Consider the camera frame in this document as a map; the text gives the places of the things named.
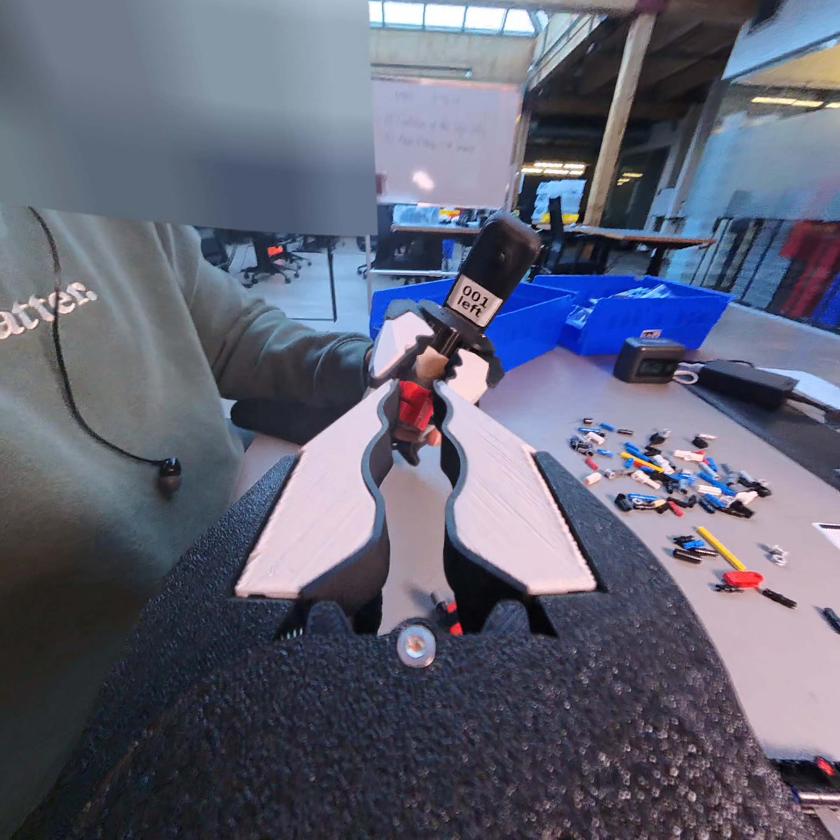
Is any black power adapter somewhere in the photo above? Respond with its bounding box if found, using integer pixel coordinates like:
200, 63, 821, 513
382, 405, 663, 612
699, 360, 799, 412

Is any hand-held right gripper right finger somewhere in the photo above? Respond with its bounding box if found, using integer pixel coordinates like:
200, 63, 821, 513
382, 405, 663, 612
433, 381, 598, 597

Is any black white toy brick model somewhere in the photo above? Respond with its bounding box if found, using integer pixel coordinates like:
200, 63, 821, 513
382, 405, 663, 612
430, 589, 840, 811

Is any black device with green display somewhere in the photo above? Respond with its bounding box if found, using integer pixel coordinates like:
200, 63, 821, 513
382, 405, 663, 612
613, 336, 687, 385

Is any person's left hand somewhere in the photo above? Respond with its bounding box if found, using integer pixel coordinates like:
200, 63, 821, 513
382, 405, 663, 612
392, 346, 450, 450

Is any wooden background table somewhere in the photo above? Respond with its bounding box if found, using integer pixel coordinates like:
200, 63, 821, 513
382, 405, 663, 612
390, 222, 718, 277

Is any office chair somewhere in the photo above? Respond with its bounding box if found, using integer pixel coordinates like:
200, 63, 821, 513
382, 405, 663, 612
239, 233, 313, 288

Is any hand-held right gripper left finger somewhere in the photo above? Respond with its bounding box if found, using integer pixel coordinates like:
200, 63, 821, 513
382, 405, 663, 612
235, 381, 401, 599

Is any red toy brick piece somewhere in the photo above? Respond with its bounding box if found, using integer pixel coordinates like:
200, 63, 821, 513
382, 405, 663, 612
395, 379, 439, 434

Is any whiteboard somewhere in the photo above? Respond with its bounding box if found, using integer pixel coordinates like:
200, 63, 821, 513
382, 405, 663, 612
371, 77, 526, 209

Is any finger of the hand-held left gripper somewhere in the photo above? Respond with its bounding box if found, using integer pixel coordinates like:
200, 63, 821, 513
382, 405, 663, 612
451, 346, 501, 406
369, 310, 435, 387

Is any blue plastic bin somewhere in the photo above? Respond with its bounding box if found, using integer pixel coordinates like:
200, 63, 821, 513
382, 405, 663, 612
535, 274, 733, 357
369, 279, 576, 376

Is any pale wooden post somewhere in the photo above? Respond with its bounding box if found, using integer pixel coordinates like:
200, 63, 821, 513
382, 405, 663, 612
583, 13, 657, 228

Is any black drawstring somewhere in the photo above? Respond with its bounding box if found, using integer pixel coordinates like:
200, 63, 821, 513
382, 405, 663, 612
29, 206, 183, 497

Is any pile of small toy pieces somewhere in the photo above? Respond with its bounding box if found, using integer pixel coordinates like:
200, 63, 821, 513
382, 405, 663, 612
567, 416, 773, 521

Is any yellow toy axle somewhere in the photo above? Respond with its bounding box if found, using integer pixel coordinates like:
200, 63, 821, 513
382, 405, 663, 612
696, 525, 748, 573

